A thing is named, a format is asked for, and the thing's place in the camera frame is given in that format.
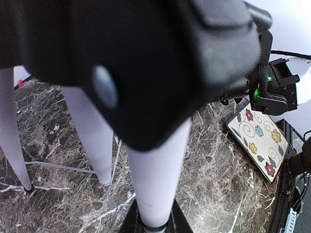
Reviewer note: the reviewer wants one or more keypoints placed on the white music stand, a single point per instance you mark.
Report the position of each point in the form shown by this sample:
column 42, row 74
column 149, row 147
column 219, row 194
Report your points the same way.
column 137, row 68

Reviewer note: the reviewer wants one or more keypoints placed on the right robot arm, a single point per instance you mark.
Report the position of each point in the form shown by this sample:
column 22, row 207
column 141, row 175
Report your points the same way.
column 281, row 80

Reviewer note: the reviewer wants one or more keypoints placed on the floral square coaster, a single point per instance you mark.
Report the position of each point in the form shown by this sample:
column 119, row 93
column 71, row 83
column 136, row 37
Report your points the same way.
column 261, row 138

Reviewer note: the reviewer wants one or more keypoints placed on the grey cable duct strip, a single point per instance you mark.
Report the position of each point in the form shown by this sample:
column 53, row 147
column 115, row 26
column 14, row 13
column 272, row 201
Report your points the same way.
column 291, row 221

